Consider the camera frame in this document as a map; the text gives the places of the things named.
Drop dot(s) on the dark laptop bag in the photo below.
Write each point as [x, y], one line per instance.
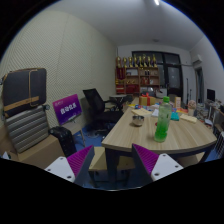
[21, 88]

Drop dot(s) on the ceiling tube light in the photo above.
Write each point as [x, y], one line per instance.
[156, 2]

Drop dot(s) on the green drink bottle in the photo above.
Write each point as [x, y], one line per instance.
[163, 125]

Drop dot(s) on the gift box with red ribbon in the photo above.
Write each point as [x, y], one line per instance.
[146, 100]

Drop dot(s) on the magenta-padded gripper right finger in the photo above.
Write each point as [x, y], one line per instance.
[146, 158]

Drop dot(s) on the wooden shelf unit with trophies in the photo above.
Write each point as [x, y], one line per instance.
[136, 80]

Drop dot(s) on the black computer monitor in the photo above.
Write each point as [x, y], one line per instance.
[210, 94]

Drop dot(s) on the purple sign board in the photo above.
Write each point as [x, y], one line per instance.
[67, 108]

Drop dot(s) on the black office chair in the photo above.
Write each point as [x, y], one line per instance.
[96, 106]

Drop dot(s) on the orange carton box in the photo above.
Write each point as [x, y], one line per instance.
[177, 102]

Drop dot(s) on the black suitcase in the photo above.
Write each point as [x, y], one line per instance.
[64, 140]

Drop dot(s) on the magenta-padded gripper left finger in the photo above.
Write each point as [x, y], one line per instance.
[78, 160]

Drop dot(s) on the small round side table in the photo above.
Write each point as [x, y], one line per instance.
[118, 97]

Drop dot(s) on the potted pink flowers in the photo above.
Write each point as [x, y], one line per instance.
[191, 106]

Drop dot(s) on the silver ribbed suitcase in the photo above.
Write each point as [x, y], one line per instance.
[28, 130]

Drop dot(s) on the white air conditioner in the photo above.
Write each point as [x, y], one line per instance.
[197, 60]

